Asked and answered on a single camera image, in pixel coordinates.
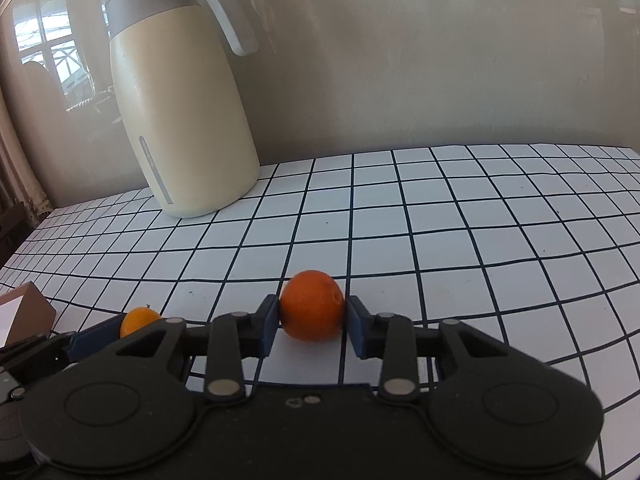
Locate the orange tangerine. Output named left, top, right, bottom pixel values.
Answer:
left=279, top=270, right=346, bottom=342

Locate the small orange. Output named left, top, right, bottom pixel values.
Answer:
left=119, top=306, right=162, bottom=338

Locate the brown cardboard box tray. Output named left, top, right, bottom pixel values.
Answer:
left=0, top=282, right=56, bottom=347

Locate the white black grid tablecloth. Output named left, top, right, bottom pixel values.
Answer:
left=1, top=144, right=639, bottom=479

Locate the cream thermos jug grey lid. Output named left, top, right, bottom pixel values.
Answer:
left=105, top=0, right=259, bottom=218

